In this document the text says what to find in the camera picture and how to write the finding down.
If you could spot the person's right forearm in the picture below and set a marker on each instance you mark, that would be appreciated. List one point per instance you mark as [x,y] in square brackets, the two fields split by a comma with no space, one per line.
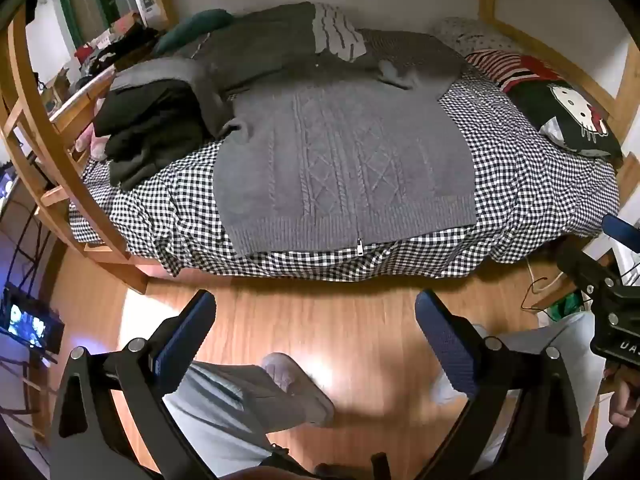
[622,445]

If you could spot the green bag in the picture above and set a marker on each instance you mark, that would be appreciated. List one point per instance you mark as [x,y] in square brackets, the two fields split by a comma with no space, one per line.
[567,306]

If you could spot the person's right leg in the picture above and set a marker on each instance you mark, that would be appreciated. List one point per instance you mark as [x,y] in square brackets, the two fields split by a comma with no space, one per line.
[560,335]

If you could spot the red striped pillow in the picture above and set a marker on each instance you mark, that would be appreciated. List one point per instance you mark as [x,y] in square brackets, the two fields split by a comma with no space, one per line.
[515,67]

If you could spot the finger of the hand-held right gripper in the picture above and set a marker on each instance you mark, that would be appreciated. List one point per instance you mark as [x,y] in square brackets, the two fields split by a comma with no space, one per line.
[585,267]
[622,232]

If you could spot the black monitor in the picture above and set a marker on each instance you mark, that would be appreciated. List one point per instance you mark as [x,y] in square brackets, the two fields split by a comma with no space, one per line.
[30,322]

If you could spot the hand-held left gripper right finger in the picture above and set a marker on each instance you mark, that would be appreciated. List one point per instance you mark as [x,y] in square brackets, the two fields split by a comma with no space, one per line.
[446,341]

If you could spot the dark grey garment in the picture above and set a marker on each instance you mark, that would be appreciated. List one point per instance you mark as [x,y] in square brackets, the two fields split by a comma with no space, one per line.
[270,45]

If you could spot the pink plush item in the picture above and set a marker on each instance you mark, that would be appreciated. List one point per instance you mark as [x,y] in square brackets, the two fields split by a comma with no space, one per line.
[95,142]

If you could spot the black cat print pillow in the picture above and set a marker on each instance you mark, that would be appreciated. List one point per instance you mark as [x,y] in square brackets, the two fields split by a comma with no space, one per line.
[560,115]

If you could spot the white dotted pillow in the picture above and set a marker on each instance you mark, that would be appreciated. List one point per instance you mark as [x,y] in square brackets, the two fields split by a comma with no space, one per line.
[475,35]

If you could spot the teal pillow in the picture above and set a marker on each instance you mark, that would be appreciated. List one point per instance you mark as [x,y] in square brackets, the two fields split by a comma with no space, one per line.
[195,27]

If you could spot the black white checked bed sheet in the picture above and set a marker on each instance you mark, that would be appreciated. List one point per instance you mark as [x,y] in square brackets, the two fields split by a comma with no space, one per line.
[525,195]

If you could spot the person's left leg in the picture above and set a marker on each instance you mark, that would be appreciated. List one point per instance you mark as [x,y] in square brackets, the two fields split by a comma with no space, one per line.
[220,410]

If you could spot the wooden desk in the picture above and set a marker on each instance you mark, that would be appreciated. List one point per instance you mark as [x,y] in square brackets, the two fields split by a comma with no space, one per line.
[75,102]

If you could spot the person's right hand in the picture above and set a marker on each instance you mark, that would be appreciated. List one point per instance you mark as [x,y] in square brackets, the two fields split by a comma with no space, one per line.
[626,400]

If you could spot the grey folded cloth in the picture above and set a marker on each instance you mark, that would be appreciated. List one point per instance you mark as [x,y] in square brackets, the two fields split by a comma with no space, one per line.
[165,70]

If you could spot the person's leg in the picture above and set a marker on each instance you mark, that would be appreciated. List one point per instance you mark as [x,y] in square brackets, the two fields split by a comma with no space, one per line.
[220,410]
[560,335]

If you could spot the wooden bed frame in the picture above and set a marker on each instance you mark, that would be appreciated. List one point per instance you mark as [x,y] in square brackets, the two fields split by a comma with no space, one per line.
[131,276]

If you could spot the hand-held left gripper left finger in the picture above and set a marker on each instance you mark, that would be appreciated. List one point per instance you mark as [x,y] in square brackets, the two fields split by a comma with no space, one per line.
[184,332]

